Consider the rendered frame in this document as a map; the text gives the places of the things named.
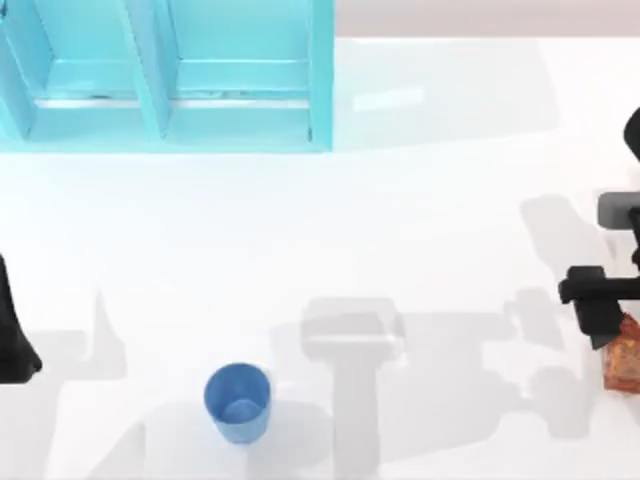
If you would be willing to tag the blue cup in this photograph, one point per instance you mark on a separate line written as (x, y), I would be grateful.
(235, 400)

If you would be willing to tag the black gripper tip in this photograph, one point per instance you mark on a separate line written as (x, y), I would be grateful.
(12, 345)

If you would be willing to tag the pale grey rounded box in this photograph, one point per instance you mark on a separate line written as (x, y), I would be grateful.
(612, 210)

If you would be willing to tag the light blue rack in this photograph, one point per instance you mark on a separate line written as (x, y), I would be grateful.
(240, 75)

